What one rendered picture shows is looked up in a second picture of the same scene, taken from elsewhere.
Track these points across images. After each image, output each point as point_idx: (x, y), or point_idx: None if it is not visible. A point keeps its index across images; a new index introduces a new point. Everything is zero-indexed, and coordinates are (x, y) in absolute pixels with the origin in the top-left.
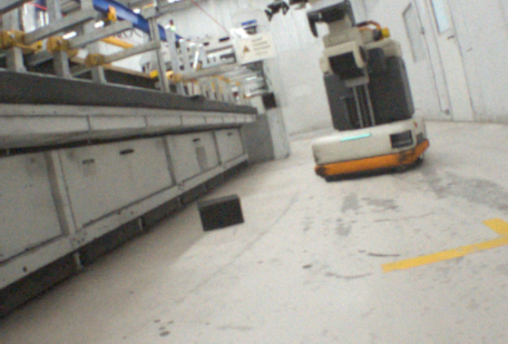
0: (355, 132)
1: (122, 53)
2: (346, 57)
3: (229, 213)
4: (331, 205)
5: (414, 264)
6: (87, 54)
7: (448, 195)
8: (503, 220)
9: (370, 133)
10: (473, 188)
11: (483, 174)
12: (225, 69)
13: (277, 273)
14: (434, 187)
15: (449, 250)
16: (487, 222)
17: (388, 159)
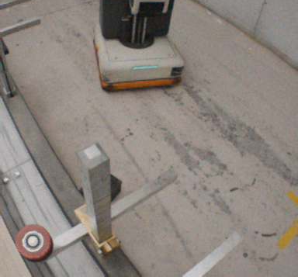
0: (143, 61)
1: (132, 206)
2: (157, 5)
3: (115, 193)
4: (170, 156)
5: (287, 241)
6: (110, 250)
7: (244, 150)
8: (294, 193)
9: (157, 65)
10: (251, 140)
11: (240, 115)
12: (21, 1)
13: (237, 266)
14: (223, 131)
15: (292, 226)
16: (289, 195)
17: (165, 82)
